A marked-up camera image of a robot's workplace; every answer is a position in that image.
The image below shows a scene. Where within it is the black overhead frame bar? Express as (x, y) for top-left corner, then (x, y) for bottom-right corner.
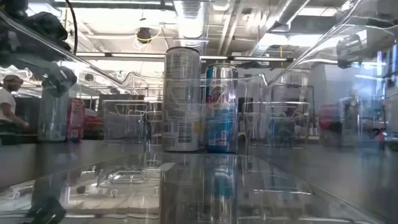
(74, 52), (296, 62)

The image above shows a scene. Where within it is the person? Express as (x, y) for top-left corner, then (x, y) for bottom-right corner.
(0, 74), (30, 128)

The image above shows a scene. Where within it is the clear plastic bin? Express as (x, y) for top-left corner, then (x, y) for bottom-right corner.
(101, 99), (164, 144)
(242, 101), (312, 147)
(0, 0), (398, 224)

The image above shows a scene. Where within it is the red soda can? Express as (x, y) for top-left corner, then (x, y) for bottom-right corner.
(66, 98), (86, 142)

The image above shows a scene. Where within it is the silver ceiling duct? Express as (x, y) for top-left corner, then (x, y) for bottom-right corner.
(248, 0), (312, 57)
(172, 0), (208, 52)

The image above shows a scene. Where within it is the blue silver energy drink can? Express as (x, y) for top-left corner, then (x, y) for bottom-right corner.
(205, 63), (239, 154)

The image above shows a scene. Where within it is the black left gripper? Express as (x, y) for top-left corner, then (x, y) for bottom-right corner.
(42, 65), (78, 98)

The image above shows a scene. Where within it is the black hanging cable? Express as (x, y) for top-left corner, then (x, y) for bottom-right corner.
(63, 0), (78, 55)

